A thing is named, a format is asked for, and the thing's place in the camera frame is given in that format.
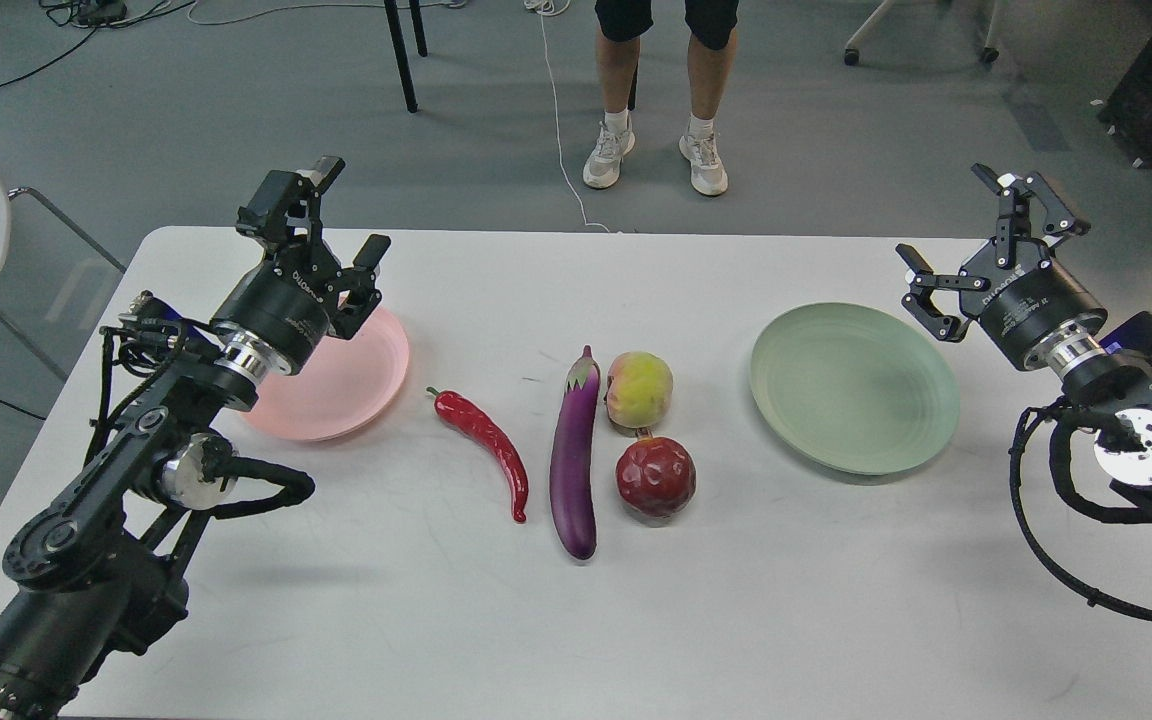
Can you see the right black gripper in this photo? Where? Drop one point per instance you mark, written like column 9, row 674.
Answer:
column 1022, row 303

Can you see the black table legs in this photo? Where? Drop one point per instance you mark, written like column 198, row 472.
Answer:
column 400, row 49

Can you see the pink plate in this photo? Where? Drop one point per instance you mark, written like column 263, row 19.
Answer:
column 343, row 387

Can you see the red pomegranate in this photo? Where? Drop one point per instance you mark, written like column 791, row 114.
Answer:
column 656, row 477

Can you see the red chili pepper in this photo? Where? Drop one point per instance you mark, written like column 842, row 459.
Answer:
column 462, row 414

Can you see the purple eggplant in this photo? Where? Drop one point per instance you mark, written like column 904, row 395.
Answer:
column 570, row 493

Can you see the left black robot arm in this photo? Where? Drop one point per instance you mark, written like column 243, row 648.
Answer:
column 102, row 569

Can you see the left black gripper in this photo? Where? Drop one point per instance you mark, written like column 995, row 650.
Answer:
column 285, row 307

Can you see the yellow-pink peach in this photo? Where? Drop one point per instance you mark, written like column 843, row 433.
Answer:
column 640, row 387

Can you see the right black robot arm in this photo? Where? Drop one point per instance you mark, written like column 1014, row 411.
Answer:
column 1100, row 446

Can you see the green plate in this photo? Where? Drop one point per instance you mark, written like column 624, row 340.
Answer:
column 854, row 389

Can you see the office chair base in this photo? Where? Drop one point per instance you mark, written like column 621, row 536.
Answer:
column 909, row 30

